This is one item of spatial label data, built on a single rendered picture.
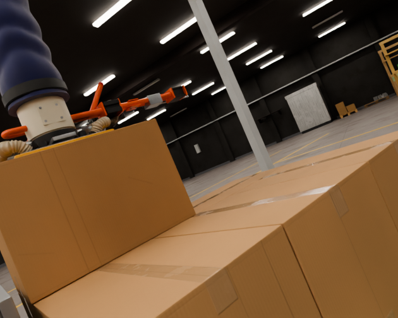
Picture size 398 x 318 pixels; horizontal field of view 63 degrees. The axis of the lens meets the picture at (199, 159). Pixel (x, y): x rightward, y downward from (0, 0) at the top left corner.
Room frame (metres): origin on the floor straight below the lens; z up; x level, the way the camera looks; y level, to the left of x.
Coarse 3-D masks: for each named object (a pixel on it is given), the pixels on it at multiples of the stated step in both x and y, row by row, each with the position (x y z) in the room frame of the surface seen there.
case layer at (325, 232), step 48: (384, 144) 1.02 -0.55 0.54; (240, 192) 1.33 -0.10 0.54; (288, 192) 0.92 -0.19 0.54; (336, 192) 0.78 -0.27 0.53; (384, 192) 0.90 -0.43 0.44; (192, 240) 0.84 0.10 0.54; (240, 240) 0.66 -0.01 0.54; (288, 240) 0.65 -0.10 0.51; (336, 240) 0.73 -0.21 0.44; (384, 240) 0.84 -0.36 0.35; (96, 288) 0.77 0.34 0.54; (144, 288) 0.61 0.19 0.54; (192, 288) 0.51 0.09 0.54; (240, 288) 0.56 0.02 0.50; (288, 288) 0.62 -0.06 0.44; (336, 288) 0.69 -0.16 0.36; (384, 288) 0.79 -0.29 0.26
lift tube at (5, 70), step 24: (0, 0) 1.13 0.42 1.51; (24, 0) 1.20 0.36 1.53; (0, 24) 1.11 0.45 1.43; (24, 24) 1.15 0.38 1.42; (0, 48) 1.11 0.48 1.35; (24, 48) 1.13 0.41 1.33; (48, 48) 1.22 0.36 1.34; (0, 72) 1.13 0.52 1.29; (24, 72) 1.11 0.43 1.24; (48, 72) 1.16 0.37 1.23; (24, 96) 1.10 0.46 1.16
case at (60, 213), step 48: (96, 144) 1.09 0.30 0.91; (144, 144) 1.19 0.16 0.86; (0, 192) 0.91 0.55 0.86; (48, 192) 0.97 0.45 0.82; (96, 192) 1.05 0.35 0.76; (144, 192) 1.14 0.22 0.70; (0, 240) 1.02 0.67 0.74; (48, 240) 0.94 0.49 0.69; (96, 240) 1.02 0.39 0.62; (144, 240) 1.10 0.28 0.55; (48, 288) 0.92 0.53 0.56
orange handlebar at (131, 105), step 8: (160, 96) 1.48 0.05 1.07; (168, 96) 1.51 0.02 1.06; (128, 104) 1.38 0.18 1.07; (136, 104) 1.40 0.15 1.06; (144, 104) 1.48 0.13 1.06; (88, 112) 1.28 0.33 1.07; (96, 112) 1.30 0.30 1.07; (80, 120) 1.30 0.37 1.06; (16, 128) 1.12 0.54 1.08; (24, 128) 1.13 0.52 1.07; (8, 136) 1.13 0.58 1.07; (16, 136) 1.16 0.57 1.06
